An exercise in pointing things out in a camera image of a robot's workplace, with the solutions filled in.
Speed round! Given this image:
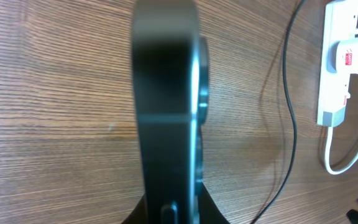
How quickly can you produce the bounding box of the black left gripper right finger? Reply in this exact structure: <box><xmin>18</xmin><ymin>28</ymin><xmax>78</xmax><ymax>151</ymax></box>
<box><xmin>198</xmin><ymin>184</ymin><xmax>229</xmax><ymax>224</ymax></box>

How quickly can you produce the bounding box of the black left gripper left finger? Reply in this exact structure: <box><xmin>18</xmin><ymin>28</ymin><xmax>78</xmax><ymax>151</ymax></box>
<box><xmin>122</xmin><ymin>195</ymin><xmax>147</xmax><ymax>224</ymax></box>

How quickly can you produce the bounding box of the Galaxy S25 smartphone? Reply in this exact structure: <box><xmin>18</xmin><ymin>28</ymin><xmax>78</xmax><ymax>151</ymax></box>
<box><xmin>131</xmin><ymin>0</ymin><xmax>209</xmax><ymax>223</ymax></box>

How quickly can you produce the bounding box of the black USB charging cable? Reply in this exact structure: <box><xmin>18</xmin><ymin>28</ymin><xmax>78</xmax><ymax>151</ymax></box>
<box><xmin>250</xmin><ymin>0</ymin><xmax>306</xmax><ymax>224</ymax></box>

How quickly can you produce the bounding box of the white charger plug adapter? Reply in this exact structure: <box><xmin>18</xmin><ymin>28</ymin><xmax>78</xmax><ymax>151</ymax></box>
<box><xmin>335</xmin><ymin>37</ymin><xmax>358</xmax><ymax>74</ymax></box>

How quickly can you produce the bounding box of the white power strip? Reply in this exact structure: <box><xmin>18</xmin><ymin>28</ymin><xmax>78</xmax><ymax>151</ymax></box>
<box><xmin>317</xmin><ymin>0</ymin><xmax>358</xmax><ymax>127</ymax></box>

